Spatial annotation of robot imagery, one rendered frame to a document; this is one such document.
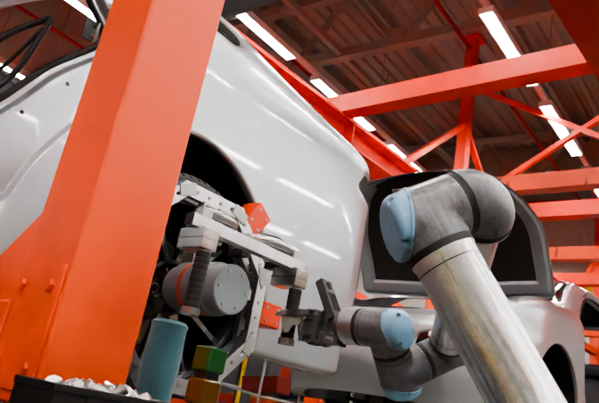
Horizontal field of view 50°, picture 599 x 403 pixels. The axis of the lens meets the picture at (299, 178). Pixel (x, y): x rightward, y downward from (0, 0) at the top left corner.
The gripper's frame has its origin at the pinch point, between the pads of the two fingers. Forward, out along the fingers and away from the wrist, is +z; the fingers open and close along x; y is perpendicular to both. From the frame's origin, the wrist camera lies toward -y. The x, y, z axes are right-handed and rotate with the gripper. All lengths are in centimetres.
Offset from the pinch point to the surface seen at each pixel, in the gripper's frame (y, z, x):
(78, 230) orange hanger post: 3, -20, -76
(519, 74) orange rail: -241, 59, 275
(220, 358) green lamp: 19, -37, -55
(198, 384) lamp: 23, -36, -57
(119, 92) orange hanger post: -23, -20, -76
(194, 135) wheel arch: -48, 31, -20
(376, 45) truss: -524, 406, 546
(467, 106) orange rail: -405, 259, 575
